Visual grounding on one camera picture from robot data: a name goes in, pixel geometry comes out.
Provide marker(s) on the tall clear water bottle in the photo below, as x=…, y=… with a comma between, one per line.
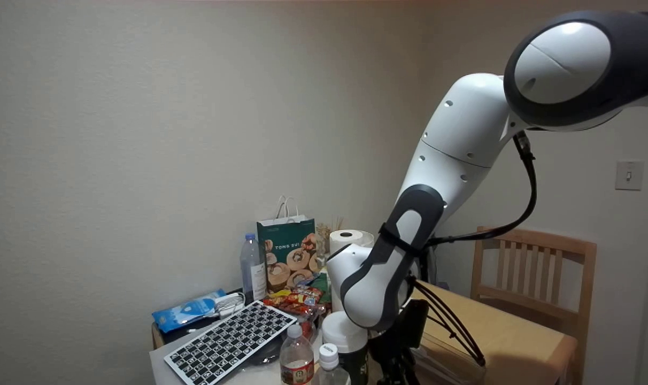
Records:
x=248, y=270

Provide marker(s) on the brown drink bottle red label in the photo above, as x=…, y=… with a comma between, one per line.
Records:
x=295, y=360

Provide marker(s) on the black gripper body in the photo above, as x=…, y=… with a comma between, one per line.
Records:
x=391, y=355

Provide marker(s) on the green paper gift bag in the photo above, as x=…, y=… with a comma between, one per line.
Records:
x=282, y=236

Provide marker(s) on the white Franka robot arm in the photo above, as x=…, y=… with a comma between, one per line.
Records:
x=464, y=134

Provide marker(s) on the small clear white-capped bottle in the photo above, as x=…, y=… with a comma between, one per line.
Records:
x=330, y=366

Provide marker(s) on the white paper towel roll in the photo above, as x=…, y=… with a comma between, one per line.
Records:
x=346, y=238

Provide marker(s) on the red snack packets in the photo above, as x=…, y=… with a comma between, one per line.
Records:
x=297, y=301

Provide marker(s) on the wooden slatted chair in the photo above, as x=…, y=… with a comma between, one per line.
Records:
x=551, y=263

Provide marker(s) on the blue tissue packet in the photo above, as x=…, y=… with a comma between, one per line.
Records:
x=187, y=313

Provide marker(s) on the black grid tray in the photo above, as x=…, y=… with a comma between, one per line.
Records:
x=230, y=343

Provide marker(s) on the white wall switch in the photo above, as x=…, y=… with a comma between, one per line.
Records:
x=630, y=176

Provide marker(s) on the white lidded jar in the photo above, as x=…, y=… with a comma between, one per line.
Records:
x=337, y=331

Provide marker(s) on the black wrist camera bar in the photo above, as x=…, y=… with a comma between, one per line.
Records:
x=416, y=323

